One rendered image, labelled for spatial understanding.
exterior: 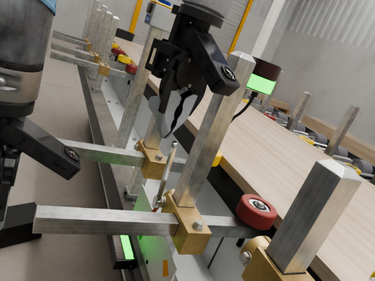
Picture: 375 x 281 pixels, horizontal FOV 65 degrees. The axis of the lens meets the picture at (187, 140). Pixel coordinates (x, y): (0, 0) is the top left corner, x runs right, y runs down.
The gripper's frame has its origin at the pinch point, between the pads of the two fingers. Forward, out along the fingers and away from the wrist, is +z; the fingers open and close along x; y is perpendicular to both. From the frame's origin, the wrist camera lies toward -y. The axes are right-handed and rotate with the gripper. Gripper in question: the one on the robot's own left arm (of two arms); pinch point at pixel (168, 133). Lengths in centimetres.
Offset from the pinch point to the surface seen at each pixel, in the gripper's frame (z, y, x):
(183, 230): 14.2, -9.3, -2.5
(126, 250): 30.4, 2.9, -3.5
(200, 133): -1.1, -1.8, -6.0
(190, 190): 9.8, -4.4, -6.3
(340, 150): 17, 18, -174
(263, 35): -32, 87, -141
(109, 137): 31, 58, -28
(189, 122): 11, 32, -41
